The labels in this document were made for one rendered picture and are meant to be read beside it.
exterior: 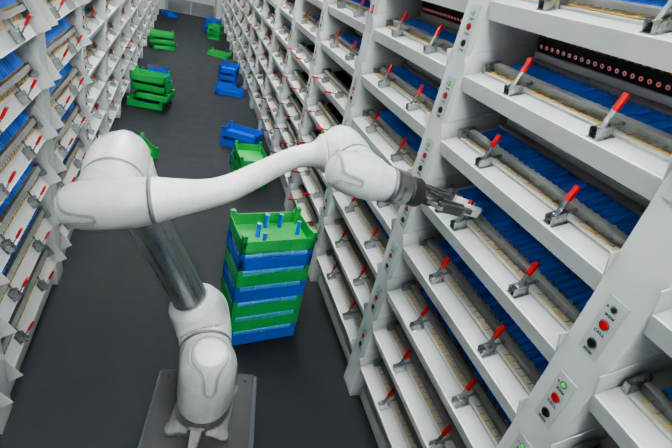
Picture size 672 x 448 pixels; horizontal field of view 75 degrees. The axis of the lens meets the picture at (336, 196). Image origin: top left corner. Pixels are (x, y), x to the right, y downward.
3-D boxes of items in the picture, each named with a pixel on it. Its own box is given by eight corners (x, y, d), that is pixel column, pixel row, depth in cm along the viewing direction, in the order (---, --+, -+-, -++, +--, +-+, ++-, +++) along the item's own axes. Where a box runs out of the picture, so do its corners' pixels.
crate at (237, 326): (228, 333, 180) (230, 318, 177) (218, 300, 196) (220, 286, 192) (296, 322, 194) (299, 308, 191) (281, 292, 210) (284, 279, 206)
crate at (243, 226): (240, 254, 163) (243, 237, 159) (228, 225, 178) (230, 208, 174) (314, 249, 177) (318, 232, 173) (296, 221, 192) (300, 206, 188)
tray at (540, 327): (552, 366, 88) (560, 334, 82) (420, 208, 137) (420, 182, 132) (635, 338, 91) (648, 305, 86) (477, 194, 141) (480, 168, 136)
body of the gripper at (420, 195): (392, 193, 114) (420, 201, 118) (405, 210, 107) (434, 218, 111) (405, 168, 111) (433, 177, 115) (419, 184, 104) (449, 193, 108)
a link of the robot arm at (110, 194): (143, 188, 84) (148, 154, 95) (36, 199, 80) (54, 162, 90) (155, 240, 92) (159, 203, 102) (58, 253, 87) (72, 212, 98)
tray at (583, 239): (598, 294, 79) (617, 233, 72) (439, 154, 129) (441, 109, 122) (689, 265, 83) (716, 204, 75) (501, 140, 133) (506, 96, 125)
